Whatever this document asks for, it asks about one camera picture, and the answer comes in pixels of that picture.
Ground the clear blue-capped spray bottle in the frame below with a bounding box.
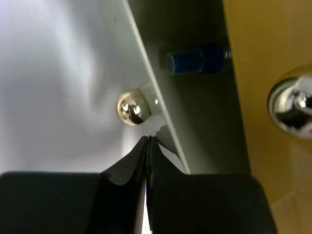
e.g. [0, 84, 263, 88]
[158, 42, 232, 75]

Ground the round cream drawer organizer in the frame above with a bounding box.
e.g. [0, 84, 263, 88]
[97, 0, 312, 234]

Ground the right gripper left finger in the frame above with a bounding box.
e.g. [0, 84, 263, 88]
[0, 136, 148, 234]

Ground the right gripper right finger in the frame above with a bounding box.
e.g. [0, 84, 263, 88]
[146, 137, 277, 234]

